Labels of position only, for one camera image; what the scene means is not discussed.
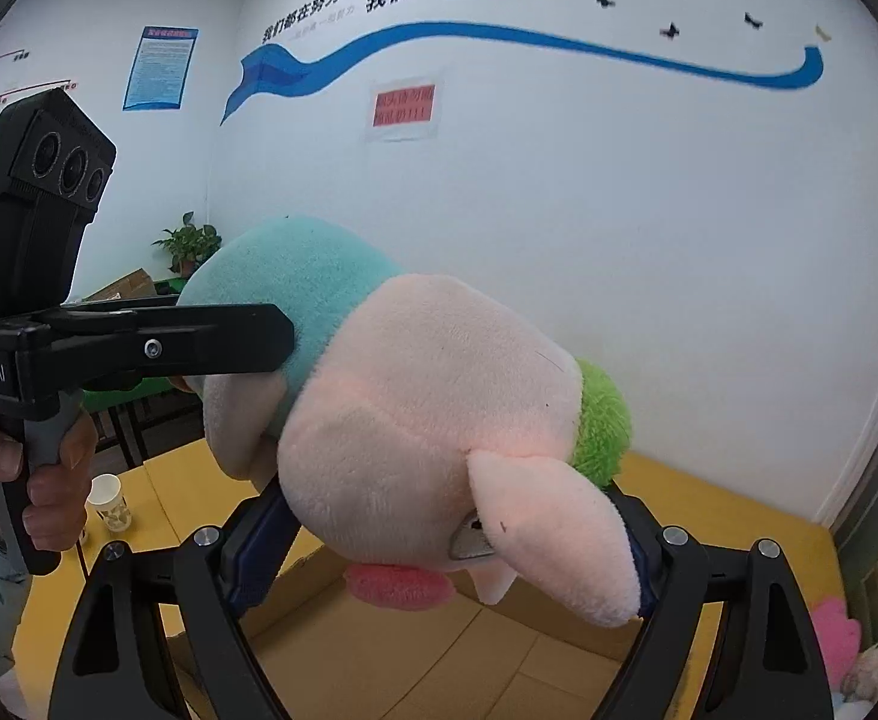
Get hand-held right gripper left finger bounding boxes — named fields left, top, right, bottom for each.
left=47, top=491, right=293, bottom=720

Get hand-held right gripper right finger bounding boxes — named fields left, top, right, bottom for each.
left=604, top=480, right=836, bottom=720

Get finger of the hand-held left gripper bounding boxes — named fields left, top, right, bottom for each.
left=29, top=297, right=296, bottom=392

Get brown cardboard box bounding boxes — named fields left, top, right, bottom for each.
left=167, top=532, right=710, bottom=720

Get pink pig plush toy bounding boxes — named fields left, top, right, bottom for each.
left=175, top=216, right=644, bottom=627

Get yellow wooden desktop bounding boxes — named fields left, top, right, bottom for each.
left=71, top=435, right=839, bottom=720

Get person's left hand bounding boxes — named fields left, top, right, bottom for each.
left=0, top=390, right=100, bottom=556

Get green table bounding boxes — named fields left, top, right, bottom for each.
left=80, top=370, right=179, bottom=407

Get open cardboard carton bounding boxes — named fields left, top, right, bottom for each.
left=80, top=268, right=185, bottom=302

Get dark wooden chair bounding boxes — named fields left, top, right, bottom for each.
left=88, top=384, right=209, bottom=470

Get green potted plant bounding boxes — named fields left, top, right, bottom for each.
left=151, top=211, right=223, bottom=278

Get patterned paper cup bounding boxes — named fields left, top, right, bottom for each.
left=85, top=473, right=133, bottom=533

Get bright pink plush toy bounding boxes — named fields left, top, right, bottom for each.
left=809, top=595, right=862, bottom=691

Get white plush toy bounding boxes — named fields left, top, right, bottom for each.
left=842, top=630, right=878, bottom=700

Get blue wall poster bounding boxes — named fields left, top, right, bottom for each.
left=122, top=25, right=200, bottom=113

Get red wall notice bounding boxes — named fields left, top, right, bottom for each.
left=365, top=77, right=441, bottom=143

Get blue wave wall decal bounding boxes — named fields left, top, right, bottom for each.
left=220, top=21, right=826, bottom=126

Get butterfly wall stickers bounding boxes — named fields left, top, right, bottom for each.
left=595, top=0, right=834, bottom=44

